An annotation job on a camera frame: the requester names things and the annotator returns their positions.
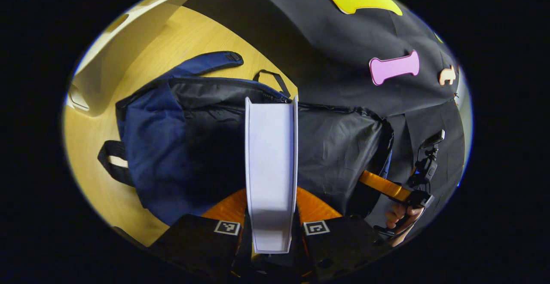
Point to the black backdrop cloth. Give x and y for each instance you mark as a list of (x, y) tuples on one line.
[(343, 43)]

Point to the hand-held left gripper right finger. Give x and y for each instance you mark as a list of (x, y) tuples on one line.
[(343, 241)]

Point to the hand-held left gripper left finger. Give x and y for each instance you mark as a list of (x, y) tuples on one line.
[(193, 241)]

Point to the blue schoolbag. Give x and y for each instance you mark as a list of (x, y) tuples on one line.
[(163, 159)]

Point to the plain white book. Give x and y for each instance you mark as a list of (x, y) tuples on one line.
[(270, 172)]

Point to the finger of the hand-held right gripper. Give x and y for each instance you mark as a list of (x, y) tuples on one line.
[(382, 184)]

